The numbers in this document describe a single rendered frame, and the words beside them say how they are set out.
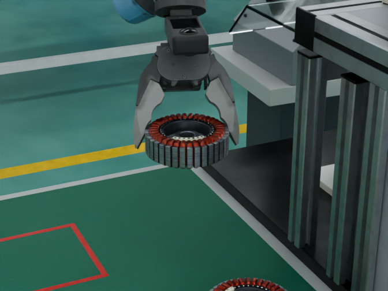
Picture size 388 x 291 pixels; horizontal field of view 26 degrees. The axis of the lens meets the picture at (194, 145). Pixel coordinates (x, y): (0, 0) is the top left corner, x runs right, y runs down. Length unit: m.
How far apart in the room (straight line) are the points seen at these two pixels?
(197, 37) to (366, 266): 0.35
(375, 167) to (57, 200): 0.59
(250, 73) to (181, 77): 0.81
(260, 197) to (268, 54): 0.65
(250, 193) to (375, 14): 0.41
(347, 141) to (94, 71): 3.22
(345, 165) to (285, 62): 0.83
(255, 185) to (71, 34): 3.51
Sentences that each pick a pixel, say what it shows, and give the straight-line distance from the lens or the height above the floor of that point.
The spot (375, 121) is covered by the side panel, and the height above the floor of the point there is 1.03.
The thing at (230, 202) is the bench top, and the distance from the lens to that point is 1.35.
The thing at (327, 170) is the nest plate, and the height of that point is 0.78.
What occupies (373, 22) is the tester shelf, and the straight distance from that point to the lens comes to 1.01.
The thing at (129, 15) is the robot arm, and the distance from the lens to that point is 1.34.
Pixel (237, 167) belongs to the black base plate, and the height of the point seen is 0.77.
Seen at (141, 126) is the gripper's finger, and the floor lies 0.95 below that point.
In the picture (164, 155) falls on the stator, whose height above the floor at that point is 0.93.
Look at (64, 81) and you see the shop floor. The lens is 4.07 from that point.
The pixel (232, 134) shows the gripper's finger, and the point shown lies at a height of 0.94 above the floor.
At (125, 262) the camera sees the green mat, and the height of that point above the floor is 0.75.
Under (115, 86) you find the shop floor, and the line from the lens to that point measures 3.98.
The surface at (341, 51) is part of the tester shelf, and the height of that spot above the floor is 1.09.
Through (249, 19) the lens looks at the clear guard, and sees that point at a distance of 1.30.
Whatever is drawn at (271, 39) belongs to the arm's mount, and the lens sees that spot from 1.90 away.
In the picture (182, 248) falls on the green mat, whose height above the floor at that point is 0.75.
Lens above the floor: 1.39
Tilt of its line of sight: 25 degrees down
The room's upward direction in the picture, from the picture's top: straight up
